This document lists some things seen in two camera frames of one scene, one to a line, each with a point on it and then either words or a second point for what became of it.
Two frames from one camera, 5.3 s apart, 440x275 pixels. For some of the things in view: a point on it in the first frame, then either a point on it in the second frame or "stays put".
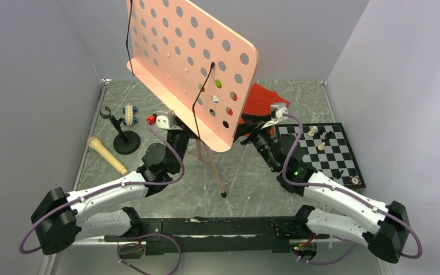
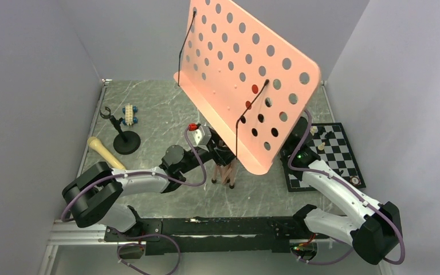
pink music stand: [196, 64] → [251, 89]
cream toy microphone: [97, 145] stays put
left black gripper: [182, 132] → [221, 154]
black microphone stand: [127, 142] stays put
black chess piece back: [321, 130] stays put
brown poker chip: [354, 180] stays put
